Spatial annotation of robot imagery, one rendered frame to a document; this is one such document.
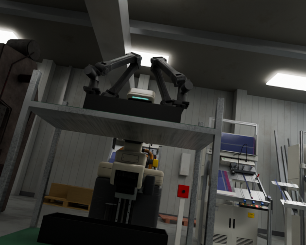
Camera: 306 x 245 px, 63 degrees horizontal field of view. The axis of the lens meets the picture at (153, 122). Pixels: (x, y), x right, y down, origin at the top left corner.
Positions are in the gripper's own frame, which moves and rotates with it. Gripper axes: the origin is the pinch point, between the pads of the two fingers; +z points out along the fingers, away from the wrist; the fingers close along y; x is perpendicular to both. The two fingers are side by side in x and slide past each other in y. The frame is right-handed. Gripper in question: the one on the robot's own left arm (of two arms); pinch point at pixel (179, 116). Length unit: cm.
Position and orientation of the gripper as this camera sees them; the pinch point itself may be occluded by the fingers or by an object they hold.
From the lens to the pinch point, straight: 154.3
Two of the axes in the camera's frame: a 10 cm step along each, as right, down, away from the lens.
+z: -1.4, 9.5, -2.9
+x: -0.2, 2.9, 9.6
